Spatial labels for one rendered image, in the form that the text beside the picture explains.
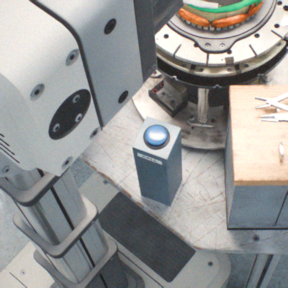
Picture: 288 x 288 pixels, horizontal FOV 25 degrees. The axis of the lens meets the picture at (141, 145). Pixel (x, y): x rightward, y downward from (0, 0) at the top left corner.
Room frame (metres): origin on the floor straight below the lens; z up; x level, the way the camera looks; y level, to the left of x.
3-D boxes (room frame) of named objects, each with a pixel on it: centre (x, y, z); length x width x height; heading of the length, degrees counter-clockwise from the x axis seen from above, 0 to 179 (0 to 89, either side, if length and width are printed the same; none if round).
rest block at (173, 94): (0.72, -0.08, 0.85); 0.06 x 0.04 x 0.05; 35
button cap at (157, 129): (0.53, -0.03, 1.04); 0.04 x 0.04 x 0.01
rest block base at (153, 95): (0.73, -0.08, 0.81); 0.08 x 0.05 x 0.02; 35
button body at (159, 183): (0.53, -0.03, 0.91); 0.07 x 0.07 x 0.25; 59
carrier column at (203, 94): (0.66, -0.14, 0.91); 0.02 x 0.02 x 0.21
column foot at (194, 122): (0.66, -0.14, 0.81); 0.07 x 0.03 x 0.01; 71
